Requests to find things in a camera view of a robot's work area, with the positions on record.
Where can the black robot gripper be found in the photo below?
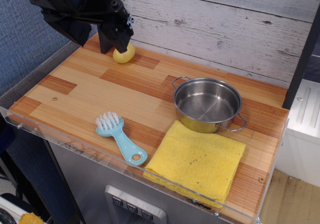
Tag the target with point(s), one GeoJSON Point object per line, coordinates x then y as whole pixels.
{"type": "Point", "coordinates": [73, 19]}

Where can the yellow potato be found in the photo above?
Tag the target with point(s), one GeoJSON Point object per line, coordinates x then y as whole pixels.
{"type": "Point", "coordinates": [126, 56]}

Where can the clear acrylic counter guard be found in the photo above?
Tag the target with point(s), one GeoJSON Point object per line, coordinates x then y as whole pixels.
{"type": "Point", "coordinates": [62, 98]}

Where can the light blue scrub brush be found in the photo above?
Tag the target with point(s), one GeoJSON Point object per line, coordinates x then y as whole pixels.
{"type": "Point", "coordinates": [111, 125]}

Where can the stainless steel pot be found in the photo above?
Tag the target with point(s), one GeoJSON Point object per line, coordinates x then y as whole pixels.
{"type": "Point", "coordinates": [207, 105]}

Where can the stainless steel cabinet front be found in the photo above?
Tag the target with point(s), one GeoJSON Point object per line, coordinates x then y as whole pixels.
{"type": "Point", "coordinates": [88, 175]}

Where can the folded yellow cloth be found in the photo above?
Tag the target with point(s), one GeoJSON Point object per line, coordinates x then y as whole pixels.
{"type": "Point", "coordinates": [200, 166]}

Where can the silver button control panel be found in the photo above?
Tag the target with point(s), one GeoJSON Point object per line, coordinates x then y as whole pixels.
{"type": "Point", "coordinates": [128, 209]}

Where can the yellow object bottom left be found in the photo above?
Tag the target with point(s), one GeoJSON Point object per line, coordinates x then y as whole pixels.
{"type": "Point", "coordinates": [30, 218]}

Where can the white ribbed side appliance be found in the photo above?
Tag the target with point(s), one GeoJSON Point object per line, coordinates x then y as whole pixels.
{"type": "Point", "coordinates": [299, 152]}

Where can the black vertical post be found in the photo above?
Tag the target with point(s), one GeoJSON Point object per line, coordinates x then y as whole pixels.
{"type": "Point", "coordinates": [305, 11]}

